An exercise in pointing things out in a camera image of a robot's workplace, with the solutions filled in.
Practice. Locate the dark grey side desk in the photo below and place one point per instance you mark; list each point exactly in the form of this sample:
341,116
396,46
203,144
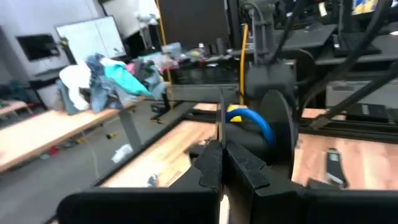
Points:
311,37

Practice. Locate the pile of clothes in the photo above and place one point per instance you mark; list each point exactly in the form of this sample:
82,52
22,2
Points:
102,84

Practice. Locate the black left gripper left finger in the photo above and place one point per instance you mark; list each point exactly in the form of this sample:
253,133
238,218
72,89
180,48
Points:
140,207

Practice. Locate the black utility knife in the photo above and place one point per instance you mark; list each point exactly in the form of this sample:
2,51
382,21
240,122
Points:
335,165

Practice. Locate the wooden desk with grey legs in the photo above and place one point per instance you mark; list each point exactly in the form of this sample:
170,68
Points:
46,130

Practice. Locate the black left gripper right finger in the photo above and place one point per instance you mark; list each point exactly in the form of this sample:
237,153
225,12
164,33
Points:
295,207

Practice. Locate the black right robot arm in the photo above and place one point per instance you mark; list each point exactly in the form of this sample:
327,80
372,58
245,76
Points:
262,31

